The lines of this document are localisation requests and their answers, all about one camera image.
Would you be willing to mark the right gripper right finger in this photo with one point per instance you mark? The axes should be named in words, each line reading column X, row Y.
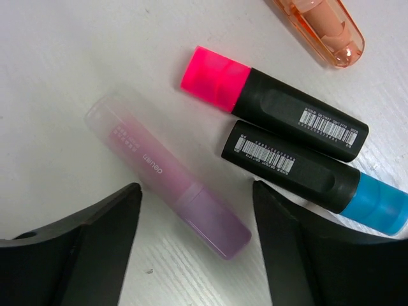
column 310, row 260

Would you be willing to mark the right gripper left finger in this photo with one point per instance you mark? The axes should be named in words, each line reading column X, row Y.
column 78, row 260

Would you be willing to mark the purple translucent marker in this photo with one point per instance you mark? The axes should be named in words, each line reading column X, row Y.
column 164, row 174

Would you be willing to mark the blue cap black highlighter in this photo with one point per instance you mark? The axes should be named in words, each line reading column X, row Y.
column 333, row 185

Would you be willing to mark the pink cap black highlighter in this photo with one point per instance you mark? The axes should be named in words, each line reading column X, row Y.
column 279, row 108

